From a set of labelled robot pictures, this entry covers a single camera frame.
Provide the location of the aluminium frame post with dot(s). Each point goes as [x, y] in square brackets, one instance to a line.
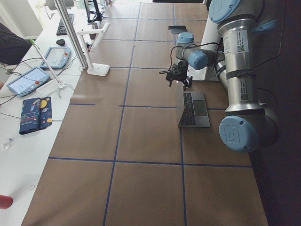
[61, 8]

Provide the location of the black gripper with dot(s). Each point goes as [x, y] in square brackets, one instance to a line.
[181, 72]

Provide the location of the red cylinder bottle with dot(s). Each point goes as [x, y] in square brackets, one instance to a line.
[5, 202]

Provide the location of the black mouse pad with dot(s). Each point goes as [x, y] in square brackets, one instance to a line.
[177, 29]

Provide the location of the white desk lamp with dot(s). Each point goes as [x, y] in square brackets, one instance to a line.
[94, 68]

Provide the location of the grey laptop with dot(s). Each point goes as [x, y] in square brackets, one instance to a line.
[191, 110]

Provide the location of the near blue teach pendant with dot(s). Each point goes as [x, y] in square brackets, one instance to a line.
[28, 82]

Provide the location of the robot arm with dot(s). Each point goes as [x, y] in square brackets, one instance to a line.
[248, 124]
[188, 53]

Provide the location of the far blue teach pendant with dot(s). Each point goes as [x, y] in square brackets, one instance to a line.
[57, 57]

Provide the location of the black computer mouse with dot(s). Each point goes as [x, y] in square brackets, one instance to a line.
[60, 42]

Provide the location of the blue teach pendant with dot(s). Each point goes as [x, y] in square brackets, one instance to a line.
[28, 82]
[57, 57]

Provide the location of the navy space pattern pouch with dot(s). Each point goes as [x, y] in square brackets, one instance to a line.
[36, 114]

